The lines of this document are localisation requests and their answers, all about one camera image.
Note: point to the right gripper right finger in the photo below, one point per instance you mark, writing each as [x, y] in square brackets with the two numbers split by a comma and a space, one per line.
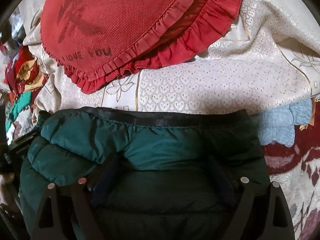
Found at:
[262, 213]

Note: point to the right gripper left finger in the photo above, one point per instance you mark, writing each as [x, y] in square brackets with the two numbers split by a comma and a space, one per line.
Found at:
[64, 213]

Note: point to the dark green puffer jacket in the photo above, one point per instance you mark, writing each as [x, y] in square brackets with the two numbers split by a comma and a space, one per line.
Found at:
[155, 175]

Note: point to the person's left hand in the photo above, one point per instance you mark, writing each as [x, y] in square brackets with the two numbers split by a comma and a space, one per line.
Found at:
[8, 201]

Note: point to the floral plush blanket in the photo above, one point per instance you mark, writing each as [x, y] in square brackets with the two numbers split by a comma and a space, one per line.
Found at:
[297, 174]

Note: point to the teal green cloth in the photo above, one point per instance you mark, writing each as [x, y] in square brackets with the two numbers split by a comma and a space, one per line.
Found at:
[19, 105]

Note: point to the light blue towel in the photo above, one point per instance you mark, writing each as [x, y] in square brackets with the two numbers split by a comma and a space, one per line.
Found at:
[278, 124]

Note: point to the red and yellow floral cloth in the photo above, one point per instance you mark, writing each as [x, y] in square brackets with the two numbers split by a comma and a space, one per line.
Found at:
[23, 74]

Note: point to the beige embossed bedspread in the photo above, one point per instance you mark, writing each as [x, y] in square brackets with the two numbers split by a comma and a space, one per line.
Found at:
[269, 58]

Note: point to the red heart-shaped ruffled pillow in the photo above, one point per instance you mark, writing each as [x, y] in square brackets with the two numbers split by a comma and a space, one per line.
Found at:
[99, 41]

